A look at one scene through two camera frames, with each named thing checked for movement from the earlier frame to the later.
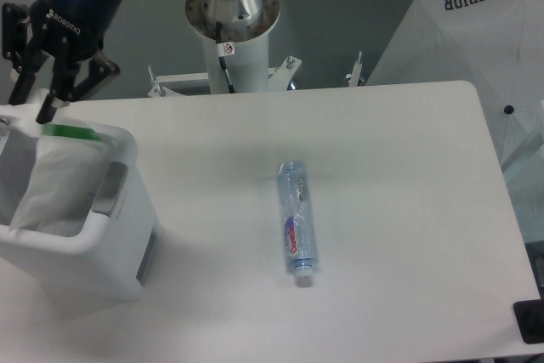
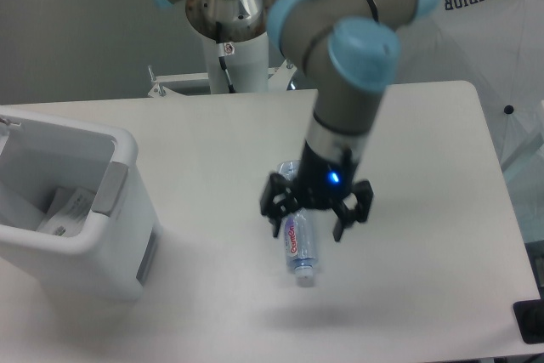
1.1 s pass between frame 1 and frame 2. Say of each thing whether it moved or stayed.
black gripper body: moved
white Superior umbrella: stayed
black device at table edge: stayed
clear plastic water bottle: stayed
